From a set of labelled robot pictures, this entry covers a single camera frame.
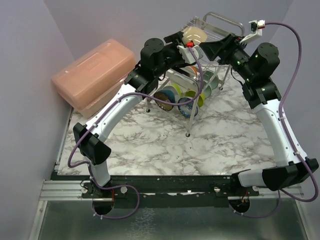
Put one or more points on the plain white bowl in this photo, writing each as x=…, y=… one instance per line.
x=194, y=34

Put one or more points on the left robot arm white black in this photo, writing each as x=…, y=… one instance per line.
x=90, y=138

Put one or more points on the lime green white bowl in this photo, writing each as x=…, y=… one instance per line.
x=176, y=89

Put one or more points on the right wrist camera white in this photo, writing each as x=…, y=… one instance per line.
x=256, y=28

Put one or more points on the white orange bowl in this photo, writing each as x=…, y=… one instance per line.
x=192, y=69

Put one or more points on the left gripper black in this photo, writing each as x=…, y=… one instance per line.
x=172, y=41

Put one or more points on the blue white patterned bowl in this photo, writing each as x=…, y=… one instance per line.
x=186, y=109

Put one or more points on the mint green brown-rimmed bowl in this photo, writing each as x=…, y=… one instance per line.
x=207, y=75

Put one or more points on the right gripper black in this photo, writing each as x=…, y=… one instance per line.
x=213, y=49

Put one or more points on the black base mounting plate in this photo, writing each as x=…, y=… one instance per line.
x=171, y=191

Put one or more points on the stainless steel dish rack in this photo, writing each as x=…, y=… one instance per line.
x=181, y=82

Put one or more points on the pink plastic storage box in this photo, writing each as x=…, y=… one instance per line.
x=90, y=82

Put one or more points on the dark teal beige bowl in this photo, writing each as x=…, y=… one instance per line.
x=164, y=98

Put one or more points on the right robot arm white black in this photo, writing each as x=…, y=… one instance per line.
x=264, y=98

